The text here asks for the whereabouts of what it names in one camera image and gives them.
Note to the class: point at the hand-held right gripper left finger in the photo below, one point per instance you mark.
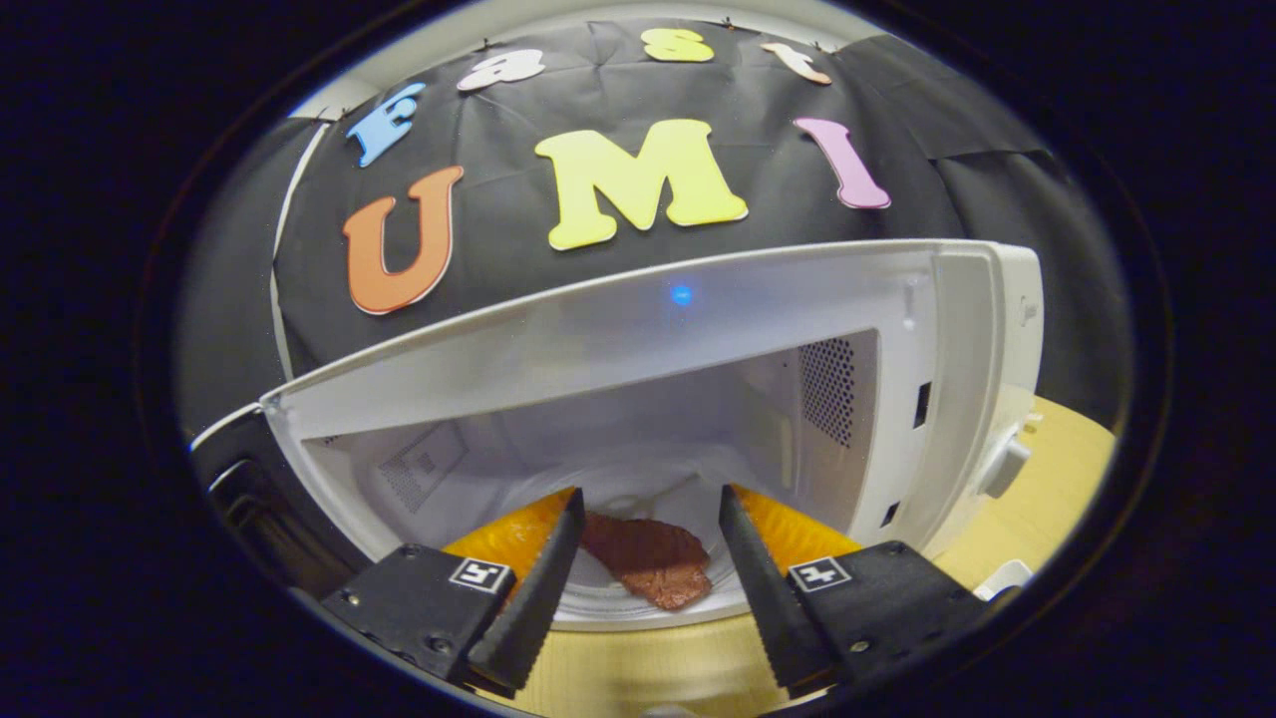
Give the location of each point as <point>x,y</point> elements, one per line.
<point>538,608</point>

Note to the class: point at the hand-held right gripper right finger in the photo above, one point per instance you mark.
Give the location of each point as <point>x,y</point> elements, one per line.
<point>768,608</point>

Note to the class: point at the brown meat slice food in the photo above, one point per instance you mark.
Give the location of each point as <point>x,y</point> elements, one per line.
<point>653,563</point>

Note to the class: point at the white microwave oven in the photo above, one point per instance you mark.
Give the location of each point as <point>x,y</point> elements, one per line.
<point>648,339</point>

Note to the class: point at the small white rectangular tray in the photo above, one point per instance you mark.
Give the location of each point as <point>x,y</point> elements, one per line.
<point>1002,578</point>

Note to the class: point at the black backdrop cloth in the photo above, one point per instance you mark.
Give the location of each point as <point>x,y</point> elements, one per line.
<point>498,199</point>

